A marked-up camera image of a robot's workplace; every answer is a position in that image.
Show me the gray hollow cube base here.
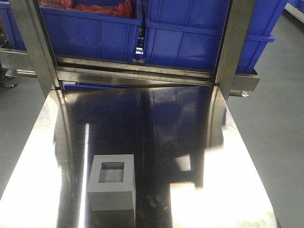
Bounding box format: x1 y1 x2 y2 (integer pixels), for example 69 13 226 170
86 154 136 211

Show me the blue bin right on shelf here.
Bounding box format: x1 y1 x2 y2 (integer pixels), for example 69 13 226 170
143 0 286 74

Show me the blue bin with red contents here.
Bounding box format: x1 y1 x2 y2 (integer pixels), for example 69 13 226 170
40 0 143 62

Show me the blue bin far left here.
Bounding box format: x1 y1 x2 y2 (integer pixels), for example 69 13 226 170
0 0 26 50

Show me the red mesh bag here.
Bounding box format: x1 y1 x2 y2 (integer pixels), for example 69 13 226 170
38 0 133 18

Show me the stainless steel shelf rack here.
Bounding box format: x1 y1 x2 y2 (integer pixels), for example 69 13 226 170
0 0 255 99

